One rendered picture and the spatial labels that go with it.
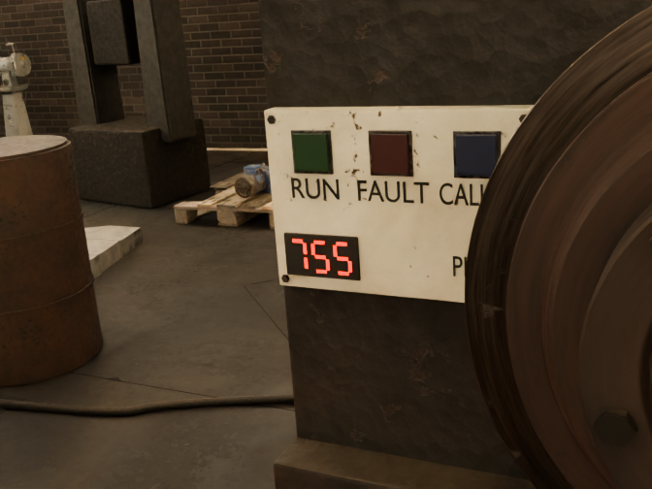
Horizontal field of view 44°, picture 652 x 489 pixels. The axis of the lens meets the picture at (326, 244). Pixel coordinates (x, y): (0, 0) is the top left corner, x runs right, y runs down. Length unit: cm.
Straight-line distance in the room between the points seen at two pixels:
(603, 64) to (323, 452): 52
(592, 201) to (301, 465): 47
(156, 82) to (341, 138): 511
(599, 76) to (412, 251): 28
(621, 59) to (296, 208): 37
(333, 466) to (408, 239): 26
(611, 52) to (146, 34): 540
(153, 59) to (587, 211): 539
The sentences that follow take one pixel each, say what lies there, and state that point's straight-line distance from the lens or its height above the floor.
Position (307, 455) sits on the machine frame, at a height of 87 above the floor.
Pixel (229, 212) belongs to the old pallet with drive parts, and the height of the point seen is 9.
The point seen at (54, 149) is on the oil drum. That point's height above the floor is 87.
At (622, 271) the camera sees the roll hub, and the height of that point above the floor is 118.
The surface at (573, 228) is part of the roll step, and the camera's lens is 55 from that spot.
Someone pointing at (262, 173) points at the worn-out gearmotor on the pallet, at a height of 28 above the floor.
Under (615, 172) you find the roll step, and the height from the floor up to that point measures 122.
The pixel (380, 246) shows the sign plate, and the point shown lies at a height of 111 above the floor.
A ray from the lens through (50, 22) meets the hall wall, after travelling 916.
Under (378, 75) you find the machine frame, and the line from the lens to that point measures 76.
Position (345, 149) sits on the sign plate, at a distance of 77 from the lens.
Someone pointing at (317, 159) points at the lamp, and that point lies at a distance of 78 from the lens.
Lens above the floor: 134
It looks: 17 degrees down
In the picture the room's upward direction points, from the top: 4 degrees counter-clockwise
